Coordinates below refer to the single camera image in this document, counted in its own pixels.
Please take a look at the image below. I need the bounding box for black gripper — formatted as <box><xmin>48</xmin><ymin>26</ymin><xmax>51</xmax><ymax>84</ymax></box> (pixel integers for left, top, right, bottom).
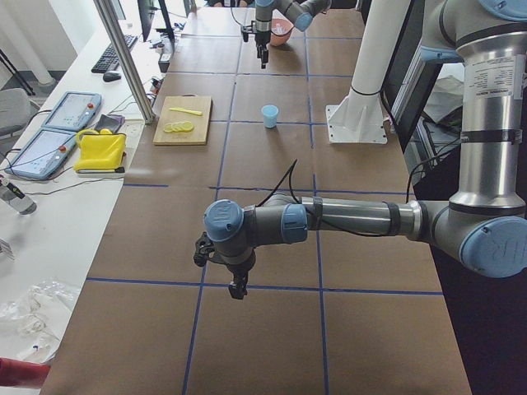
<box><xmin>226</xmin><ymin>258</ymin><xmax>254</xmax><ymax>300</ymax></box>
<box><xmin>240</xmin><ymin>20</ymin><xmax>272</xmax><ymax>68</ymax></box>

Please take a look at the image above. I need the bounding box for light blue plastic cup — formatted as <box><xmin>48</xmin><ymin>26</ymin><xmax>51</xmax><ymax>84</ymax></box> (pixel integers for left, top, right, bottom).
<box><xmin>261</xmin><ymin>105</ymin><xmax>279</xmax><ymax>128</ymax></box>

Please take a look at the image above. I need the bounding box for pink bowl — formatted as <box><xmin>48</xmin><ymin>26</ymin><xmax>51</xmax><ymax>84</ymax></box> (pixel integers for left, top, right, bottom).
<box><xmin>270</xmin><ymin>18</ymin><xmax>294</xmax><ymax>47</ymax></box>

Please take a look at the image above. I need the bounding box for wooden cutting board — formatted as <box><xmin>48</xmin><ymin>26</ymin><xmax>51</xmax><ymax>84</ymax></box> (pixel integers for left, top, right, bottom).
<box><xmin>152</xmin><ymin>95</ymin><xmax>212</xmax><ymax>146</ymax></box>

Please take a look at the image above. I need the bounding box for yellow plastic knife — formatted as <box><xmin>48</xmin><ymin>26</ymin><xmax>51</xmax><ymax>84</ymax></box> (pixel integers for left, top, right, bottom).
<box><xmin>169</xmin><ymin>107</ymin><xmax>203</xmax><ymax>116</ymax></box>

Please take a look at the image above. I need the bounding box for lemon slice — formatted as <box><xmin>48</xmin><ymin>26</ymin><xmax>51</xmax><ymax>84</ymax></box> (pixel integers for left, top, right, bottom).
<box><xmin>177</xmin><ymin>121</ymin><xmax>194</xmax><ymax>132</ymax></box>
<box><xmin>168</xmin><ymin>123</ymin><xmax>186</xmax><ymax>132</ymax></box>
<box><xmin>163</xmin><ymin>123</ymin><xmax>175</xmax><ymax>132</ymax></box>

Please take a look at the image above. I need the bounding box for black keyboard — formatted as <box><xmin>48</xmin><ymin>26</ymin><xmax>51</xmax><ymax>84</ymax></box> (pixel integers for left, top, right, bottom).
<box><xmin>91</xmin><ymin>35</ymin><xmax>138</xmax><ymax>74</ymax></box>

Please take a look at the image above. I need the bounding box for black computer mouse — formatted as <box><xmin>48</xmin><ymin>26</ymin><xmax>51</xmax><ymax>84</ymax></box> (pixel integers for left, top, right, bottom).
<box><xmin>102</xmin><ymin>71</ymin><xmax>121</xmax><ymax>82</ymax></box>

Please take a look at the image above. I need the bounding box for teach pendant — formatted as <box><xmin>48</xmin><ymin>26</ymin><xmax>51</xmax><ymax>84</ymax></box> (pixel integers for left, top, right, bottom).
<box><xmin>42</xmin><ymin>91</ymin><xmax>102</xmax><ymax>132</ymax></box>
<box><xmin>6</xmin><ymin>128</ymin><xmax>77</xmax><ymax>180</ymax></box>

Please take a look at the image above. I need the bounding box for crumpled plastic wrap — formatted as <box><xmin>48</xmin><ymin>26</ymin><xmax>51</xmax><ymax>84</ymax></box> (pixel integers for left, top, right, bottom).
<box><xmin>1</xmin><ymin>278</ymin><xmax>81</xmax><ymax>363</ymax></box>

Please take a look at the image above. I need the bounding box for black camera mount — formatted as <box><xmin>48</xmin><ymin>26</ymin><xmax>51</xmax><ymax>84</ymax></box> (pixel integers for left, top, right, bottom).
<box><xmin>193</xmin><ymin>232</ymin><xmax>216</xmax><ymax>267</ymax></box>

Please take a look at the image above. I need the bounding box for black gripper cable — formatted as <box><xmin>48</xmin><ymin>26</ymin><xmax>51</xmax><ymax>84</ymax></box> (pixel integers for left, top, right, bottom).
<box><xmin>254</xmin><ymin>158</ymin><xmax>462</xmax><ymax>236</ymax></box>

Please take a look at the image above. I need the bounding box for white pedestal column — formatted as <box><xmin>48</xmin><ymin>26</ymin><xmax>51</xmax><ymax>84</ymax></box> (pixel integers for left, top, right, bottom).
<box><xmin>326</xmin><ymin>0</ymin><xmax>411</xmax><ymax>144</ymax></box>

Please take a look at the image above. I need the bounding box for aluminium frame post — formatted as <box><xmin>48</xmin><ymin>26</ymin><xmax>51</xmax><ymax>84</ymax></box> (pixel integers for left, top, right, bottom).
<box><xmin>93</xmin><ymin>0</ymin><xmax>156</xmax><ymax>124</ymax></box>

